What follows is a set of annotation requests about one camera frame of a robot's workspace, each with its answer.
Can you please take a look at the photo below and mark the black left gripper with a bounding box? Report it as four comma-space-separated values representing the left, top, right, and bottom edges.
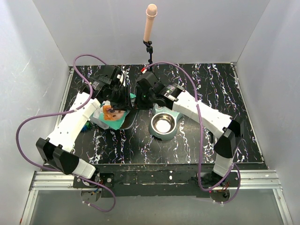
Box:
108, 84, 133, 111

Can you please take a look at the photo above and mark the green pet food bag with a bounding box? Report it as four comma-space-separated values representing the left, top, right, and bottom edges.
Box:
90, 100, 133, 130

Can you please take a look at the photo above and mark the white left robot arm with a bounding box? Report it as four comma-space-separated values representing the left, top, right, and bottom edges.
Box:
36, 65, 132, 188

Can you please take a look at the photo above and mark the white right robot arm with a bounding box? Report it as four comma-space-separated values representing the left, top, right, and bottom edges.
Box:
136, 71, 244, 186

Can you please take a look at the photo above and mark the teal double pet bowl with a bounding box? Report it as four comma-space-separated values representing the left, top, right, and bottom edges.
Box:
149, 104, 183, 142

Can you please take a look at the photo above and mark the black tripod stand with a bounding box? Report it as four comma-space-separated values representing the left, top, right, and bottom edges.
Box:
143, 41, 153, 65

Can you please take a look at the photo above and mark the blue toy block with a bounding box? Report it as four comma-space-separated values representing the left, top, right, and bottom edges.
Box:
81, 121, 93, 132

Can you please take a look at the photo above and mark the beige microphone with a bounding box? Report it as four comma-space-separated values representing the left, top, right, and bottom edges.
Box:
143, 4, 158, 42

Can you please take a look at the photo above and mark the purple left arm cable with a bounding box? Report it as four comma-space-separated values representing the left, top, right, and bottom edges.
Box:
15, 54, 117, 212

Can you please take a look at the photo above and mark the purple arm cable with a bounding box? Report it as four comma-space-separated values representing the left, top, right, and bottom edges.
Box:
145, 61, 240, 203
15, 54, 117, 212

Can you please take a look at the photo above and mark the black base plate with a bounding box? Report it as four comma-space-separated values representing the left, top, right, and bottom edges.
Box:
72, 164, 233, 198

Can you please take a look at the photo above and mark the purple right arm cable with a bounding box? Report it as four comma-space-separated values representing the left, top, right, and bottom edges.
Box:
145, 61, 240, 203

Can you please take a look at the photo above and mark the aluminium rail frame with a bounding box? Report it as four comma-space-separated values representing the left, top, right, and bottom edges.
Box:
20, 170, 293, 225

